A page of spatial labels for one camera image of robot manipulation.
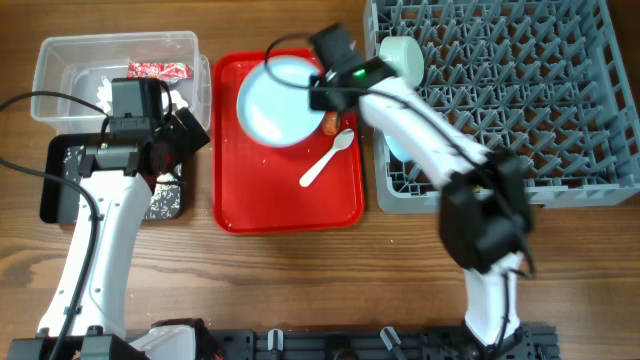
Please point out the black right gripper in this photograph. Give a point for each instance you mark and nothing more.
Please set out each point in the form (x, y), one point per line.
(329, 95)

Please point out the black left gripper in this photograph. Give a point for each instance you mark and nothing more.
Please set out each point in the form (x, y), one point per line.
(186, 143)

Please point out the orange carrot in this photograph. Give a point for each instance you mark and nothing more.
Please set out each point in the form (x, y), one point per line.
(330, 124)

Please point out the white plastic spoon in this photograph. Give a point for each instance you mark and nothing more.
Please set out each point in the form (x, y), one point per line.
(341, 142)

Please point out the light blue plate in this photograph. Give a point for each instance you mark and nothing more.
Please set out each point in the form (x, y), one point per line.
(272, 114)

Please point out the white rice grains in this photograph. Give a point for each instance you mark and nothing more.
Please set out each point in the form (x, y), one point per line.
(165, 203)

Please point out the green bowl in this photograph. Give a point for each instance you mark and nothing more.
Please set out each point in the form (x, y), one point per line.
(404, 55)

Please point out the light blue small bowl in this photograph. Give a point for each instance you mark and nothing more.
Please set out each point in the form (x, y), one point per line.
(396, 149)

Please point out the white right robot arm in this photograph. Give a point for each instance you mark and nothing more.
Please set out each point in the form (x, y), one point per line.
(483, 208)

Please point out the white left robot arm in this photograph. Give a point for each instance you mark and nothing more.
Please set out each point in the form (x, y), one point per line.
(142, 138)

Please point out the black waste tray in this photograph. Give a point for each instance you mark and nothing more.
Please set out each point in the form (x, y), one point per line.
(51, 190)

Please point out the grey dishwasher rack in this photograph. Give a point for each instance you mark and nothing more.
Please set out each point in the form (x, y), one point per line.
(543, 79)

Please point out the red snack wrapper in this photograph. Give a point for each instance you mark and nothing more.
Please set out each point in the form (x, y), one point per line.
(168, 72)

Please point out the crumpled white tissue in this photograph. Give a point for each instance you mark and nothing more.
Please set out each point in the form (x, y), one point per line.
(104, 96)

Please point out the red serving tray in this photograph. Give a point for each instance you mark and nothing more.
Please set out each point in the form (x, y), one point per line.
(255, 189)

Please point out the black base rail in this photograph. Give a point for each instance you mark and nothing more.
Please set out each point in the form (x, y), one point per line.
(429, 344)

